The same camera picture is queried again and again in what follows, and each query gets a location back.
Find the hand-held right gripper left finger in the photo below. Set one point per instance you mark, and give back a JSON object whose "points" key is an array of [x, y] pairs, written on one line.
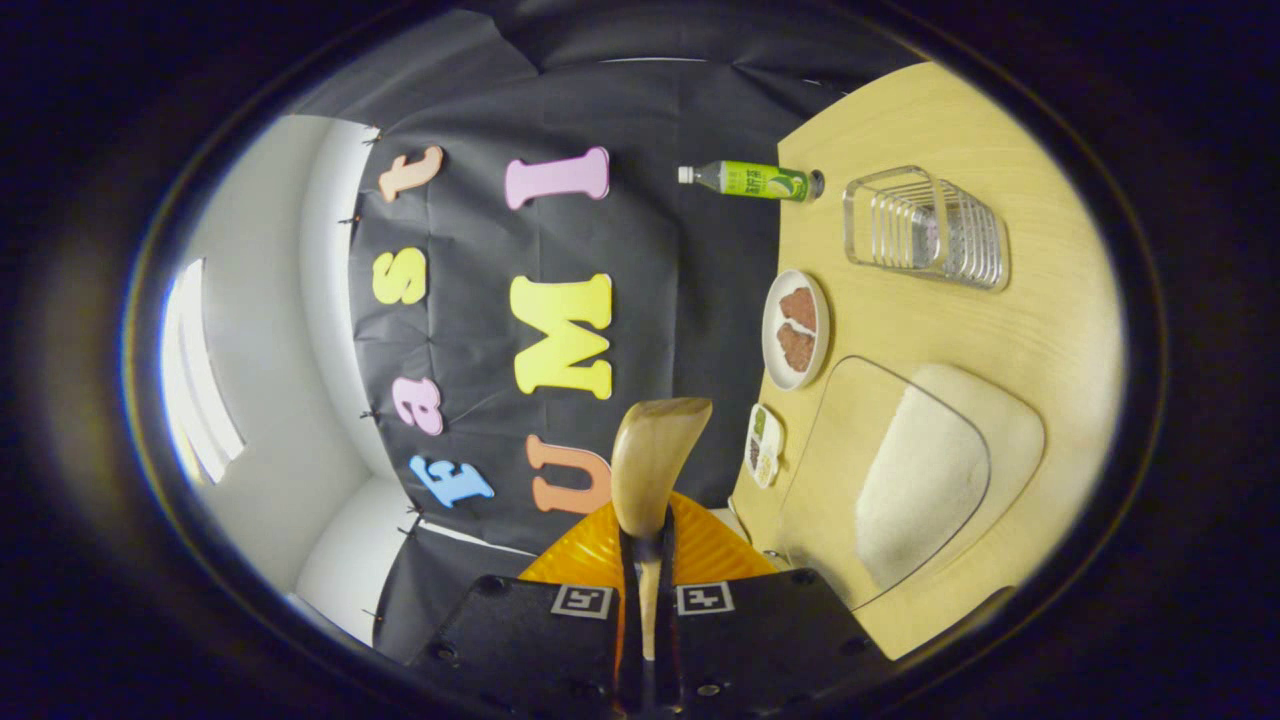
{"points": [[540, 640]]}

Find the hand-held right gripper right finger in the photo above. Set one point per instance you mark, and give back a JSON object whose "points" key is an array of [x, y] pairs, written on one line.
{"points": [[760, 640]]}

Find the white rice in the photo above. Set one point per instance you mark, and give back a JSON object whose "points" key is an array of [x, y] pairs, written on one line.
{"points": [[915, 490]]}

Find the wooden spoon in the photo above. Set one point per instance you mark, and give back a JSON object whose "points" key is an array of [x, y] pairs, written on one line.
{"points": [[655, 450]]}

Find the small white snack tray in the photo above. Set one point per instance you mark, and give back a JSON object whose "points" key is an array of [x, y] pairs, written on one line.
{"points": [[764, 445]]}

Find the brown meat piece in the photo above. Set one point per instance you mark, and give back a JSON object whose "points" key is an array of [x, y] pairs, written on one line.
{"points": [[797, 348], [799, 308]]}

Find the white round plate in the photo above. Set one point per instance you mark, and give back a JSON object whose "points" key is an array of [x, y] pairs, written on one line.
{"points": [[775, 330]]}

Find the black backdrop cloth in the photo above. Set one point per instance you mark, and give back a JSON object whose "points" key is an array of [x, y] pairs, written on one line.
{"points": [[680, 300]]}

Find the ceiling light panel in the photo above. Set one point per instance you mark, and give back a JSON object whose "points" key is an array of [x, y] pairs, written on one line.
{"points": [[200, 380]]}

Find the green label drink bottle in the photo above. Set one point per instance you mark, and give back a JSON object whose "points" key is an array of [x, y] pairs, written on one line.
{"points": [[755, 181]]}

